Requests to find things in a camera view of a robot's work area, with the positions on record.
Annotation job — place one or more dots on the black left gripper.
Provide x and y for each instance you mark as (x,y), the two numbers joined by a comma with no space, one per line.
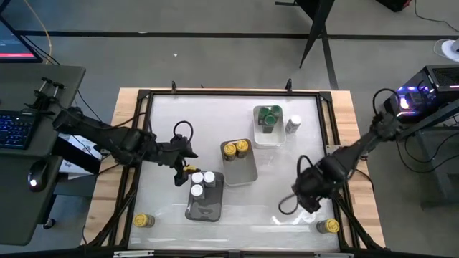
(177,154)

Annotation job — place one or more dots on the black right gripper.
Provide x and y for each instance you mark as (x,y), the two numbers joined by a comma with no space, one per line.
(317,182)

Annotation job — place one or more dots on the white-lid spice jar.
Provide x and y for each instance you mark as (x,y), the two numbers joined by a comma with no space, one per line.
(196,191)
(294,123)
(209,177)
(197,177)

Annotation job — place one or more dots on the grey transparent plastic bin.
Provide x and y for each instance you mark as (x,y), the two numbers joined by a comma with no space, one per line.
(206,208)

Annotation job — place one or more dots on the yellow-lid spice jar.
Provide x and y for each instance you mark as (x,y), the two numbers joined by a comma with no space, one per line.
(329,226)
(230,150)
(142,220)
(242,146)

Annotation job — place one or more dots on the beige plastic bin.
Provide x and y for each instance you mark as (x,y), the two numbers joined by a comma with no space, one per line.
(242,172)

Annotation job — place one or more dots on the green-lid spice jar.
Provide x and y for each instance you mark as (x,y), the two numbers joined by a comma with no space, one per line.
(269,120)
(276,109)
(264,111)

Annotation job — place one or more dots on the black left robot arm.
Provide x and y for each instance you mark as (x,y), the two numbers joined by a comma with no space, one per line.
(107,138)

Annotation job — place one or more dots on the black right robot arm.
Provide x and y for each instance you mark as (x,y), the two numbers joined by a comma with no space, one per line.
(358,145)

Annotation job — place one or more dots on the white plastic bin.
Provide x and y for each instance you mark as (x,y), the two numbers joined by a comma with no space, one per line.
(270,139)

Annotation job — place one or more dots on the white cardboard box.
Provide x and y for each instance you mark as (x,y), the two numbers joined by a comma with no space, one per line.
(80,147)

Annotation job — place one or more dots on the dark metal cart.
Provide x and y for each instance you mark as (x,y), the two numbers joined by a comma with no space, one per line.
(441,172)

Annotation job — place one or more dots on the black computer mouse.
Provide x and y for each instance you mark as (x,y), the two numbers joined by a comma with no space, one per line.
(37,175)

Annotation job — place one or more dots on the black clamp stand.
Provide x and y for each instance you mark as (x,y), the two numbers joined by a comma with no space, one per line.
(44,95)

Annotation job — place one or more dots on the black lit computer tower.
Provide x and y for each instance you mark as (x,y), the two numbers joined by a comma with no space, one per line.
(430,86)

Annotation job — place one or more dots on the dark grey desk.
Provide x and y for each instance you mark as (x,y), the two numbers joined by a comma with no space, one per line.
(21,215)

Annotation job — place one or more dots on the black backlit keyboard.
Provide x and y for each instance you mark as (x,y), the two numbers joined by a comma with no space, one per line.
(14,129)

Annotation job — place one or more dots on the white round device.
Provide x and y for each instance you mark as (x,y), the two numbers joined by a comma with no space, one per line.
(448,48)

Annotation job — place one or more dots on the lit computer monitor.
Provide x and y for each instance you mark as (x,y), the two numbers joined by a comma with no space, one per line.
(14,46)

